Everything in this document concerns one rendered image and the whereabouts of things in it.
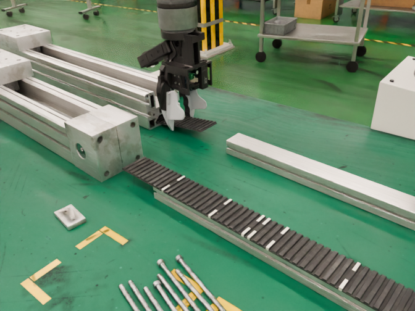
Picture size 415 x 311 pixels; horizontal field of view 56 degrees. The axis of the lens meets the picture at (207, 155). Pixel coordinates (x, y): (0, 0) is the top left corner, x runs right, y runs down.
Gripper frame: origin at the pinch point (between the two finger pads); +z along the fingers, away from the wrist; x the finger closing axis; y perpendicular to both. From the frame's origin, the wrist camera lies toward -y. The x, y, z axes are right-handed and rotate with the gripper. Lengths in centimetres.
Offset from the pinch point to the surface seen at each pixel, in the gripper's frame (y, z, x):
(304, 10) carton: -217, 71, 444
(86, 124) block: -0.5, -7.4, -22.0
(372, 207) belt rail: 44.4, 1.0, -2.1
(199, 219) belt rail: 25.8, 1.0, -21.1
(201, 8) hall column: -213, 35, 236
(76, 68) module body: -32.8, -6.4, -4.1
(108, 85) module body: -17.7, -5.6, -5.0
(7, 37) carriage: -67, -10, -5
